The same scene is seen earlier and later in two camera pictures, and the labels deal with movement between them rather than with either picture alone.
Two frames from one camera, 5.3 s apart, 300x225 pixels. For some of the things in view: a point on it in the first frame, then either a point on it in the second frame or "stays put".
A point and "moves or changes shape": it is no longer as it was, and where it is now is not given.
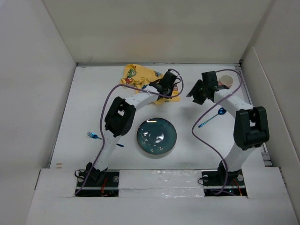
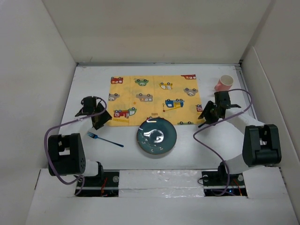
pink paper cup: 226,80 stays put
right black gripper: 193,92 → 205,112
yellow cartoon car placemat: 136,76 moves or changes shape
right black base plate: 223,183 stays put
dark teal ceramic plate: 156,135 stays put
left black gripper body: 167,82 → 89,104
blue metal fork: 94,136 stays put
